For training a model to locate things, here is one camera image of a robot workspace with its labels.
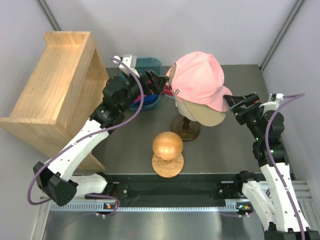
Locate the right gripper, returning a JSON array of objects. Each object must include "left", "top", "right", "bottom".
[{"left": 222, "top": 92, "right": 264, "bottom": 141}]

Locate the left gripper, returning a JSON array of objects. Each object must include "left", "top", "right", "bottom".
[{"left": 119, "top": 69, "right": 169, "bottom": 113}]

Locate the khaki cap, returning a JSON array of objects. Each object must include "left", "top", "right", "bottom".
[{"left": 166, "top": 63, "right": 227, "bottom": 127}]

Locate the pink cap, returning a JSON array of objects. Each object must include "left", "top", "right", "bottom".
[
  {"left": 166, "top": 51, "right": 232, "bottom": 112},
  {"left": 170, "top": 86, "right": 190, "bottom": 104}
]

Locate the round wooden hat stand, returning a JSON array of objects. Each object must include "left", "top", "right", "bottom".
[{"left": 151, "top": 131, "right": 184, "bottom": 178}]

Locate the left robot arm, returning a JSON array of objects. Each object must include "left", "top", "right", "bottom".
[{"left": 33, "top": 70, "right": 169, "bottom": 206}]

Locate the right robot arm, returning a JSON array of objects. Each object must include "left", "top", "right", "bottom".
[{"left": 223, "top": 92, "right": 320, "bottom": 240}]

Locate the teal plastic bin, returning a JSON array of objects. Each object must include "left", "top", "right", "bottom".
[{"left": 117, "top": 57, "right": 163, "bottom": 112}]

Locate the blue cap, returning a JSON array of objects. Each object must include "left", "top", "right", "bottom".
[{"left": 129, "top": 94, "right": 161, "bottom": 111}]

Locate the magenta cap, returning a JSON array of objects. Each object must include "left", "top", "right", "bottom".
[{"left": 132, "top": 96, "right": 141, "bottom": 105}]

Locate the cream mannequin head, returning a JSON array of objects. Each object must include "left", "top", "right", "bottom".
[{"left": 176, "top": 102, "right": 198, "bottom": 122}]

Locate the dark wooden stand base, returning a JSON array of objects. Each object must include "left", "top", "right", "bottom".
[{"left": 170, "top": 115, "right": 201, "bottom": 141}]

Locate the wooden shelf box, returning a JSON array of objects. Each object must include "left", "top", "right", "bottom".
[{"left": 0, "top": 31, "right": 109, "bottom": 158}]

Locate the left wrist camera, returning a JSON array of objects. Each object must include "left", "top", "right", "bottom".
[{"left": 111, "top": 54, "right": 140, "bottom": 77}]

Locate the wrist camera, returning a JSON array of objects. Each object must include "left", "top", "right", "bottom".
[
  {"left": 111, "top": 54, "right": 140, "bottom": 77},
  {"left": 261, "top": 93, "right": 284, "bottom": 112}
]

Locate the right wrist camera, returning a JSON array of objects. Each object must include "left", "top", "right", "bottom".
[{"left": 261, "top": 93, "right": 284, "bottom": 112}]

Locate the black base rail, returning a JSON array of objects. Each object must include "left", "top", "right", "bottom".
[{"left": 84, "top": 181, "right": 253, "bottom": 201}]

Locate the aluminium corner post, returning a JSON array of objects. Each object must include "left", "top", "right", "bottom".
[
  {"left": 36, "top": 0, "right": 62, "bottom": 31},
  {"left": 259, "top": 0, "right": 307, "bottom": 72}
]

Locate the left aluminium corner post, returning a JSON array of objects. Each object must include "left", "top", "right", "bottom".
[{"left": 36, "top": 0, "right": 62, "bottom": 31}]

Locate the grey cable duct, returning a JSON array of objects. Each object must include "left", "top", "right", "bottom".
[{"left": 50, "top": 201, "right": 254, "bottom": 213}]

